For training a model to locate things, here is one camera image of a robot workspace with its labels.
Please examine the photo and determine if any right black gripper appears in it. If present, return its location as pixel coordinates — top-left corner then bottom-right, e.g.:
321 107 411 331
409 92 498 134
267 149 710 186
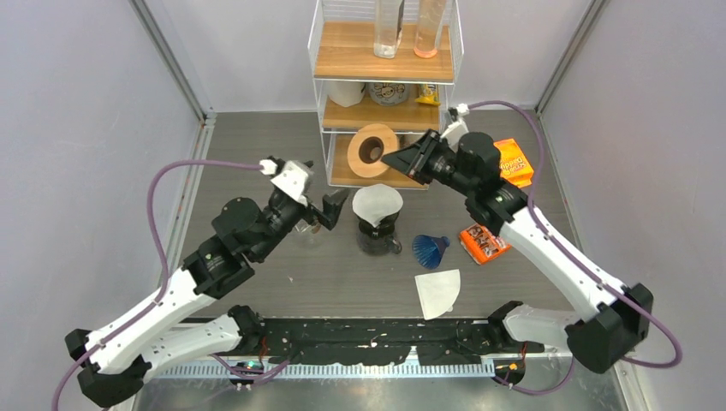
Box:
381 129 476 197

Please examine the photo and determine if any white paper coffee filter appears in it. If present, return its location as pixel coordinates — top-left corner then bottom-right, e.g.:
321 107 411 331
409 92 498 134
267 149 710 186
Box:
352 184 403 228

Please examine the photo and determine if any brown tape roll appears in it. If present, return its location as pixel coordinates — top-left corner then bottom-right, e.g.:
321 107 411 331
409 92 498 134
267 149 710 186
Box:
347 123 401 178

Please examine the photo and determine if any dark green coffee dripper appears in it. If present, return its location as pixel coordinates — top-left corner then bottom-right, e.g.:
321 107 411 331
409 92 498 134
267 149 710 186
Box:
358 213 398 238

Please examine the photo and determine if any blue plastic funnel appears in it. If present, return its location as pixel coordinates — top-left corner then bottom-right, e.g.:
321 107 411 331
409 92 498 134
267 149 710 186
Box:
412 235 450 270

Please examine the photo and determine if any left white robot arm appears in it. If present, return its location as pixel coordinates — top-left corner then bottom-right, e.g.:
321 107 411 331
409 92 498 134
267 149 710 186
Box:
65 188 349 408

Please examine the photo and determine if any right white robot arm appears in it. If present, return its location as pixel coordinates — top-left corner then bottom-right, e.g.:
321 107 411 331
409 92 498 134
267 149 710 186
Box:
381 130 653 374

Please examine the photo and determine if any grey glass coffee server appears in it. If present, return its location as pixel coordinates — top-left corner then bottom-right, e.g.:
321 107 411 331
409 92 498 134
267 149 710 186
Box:
356 230 402 256

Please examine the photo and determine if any clear glass beaker brown band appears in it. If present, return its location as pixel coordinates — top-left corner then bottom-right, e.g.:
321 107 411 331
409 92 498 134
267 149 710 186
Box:
295 220 322 248

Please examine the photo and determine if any yellow snack packet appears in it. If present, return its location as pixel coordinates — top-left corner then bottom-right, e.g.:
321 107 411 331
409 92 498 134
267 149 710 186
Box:
414 83 441 107

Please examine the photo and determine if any cartoon printed round tin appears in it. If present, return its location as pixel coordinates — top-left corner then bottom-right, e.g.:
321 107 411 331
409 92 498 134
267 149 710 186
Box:
367 82 410 106

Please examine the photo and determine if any white jug on shelf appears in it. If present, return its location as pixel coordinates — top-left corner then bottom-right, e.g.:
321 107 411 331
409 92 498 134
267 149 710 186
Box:
328 80 366 108

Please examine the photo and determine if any orange yellow box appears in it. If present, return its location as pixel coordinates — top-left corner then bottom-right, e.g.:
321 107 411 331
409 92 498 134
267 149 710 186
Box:
494 139 534 188

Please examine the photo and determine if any orange snack packet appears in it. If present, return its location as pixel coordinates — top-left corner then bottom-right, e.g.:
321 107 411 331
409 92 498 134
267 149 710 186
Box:
458 223 511 265

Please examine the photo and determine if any clear glass bottle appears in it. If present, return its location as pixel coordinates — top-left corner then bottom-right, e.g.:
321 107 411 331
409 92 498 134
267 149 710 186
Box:
373 0 405 59

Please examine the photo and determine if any clear pink bottom bottle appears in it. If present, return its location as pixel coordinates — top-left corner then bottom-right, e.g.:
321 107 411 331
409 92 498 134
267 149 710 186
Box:
414 0 448 58

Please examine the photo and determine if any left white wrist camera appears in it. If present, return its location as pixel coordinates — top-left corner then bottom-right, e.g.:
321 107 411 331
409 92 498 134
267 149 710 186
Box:
271 160 313 206

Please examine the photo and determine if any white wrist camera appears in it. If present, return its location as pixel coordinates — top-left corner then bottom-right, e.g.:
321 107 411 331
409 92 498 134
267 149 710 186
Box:
441 104 470 152
271 160 313 206

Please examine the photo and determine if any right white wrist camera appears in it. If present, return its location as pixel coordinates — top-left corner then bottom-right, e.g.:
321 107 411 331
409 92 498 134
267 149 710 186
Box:
441 104 470 152

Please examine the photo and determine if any white wire wooden shelf rack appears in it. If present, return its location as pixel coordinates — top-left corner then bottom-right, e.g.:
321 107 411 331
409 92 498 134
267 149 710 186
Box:
307 1 464 189

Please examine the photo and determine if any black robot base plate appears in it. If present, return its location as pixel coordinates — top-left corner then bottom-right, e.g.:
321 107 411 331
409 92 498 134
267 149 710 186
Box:
227 319 545 366

